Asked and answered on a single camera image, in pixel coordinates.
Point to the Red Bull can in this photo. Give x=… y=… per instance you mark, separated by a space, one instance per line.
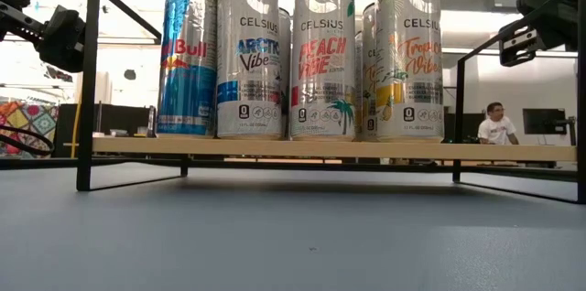
x=187 y=76

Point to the white Celsius can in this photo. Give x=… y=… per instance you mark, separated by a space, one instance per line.
x=322 y=53

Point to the colourful patchwork quilt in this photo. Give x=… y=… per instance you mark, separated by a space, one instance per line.
x=27 y=117

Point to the black partition panel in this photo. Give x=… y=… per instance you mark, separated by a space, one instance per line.
x=114 y=119

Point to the person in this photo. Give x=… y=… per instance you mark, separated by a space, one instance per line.
x=496 y=128

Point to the black wall monitor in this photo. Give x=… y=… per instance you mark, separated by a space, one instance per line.
x=544 y=121

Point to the black table frame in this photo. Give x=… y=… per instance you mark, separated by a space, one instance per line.
x=274 y=166

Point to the wooden shelf with black frame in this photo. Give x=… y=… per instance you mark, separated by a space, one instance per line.
x=320 y=149

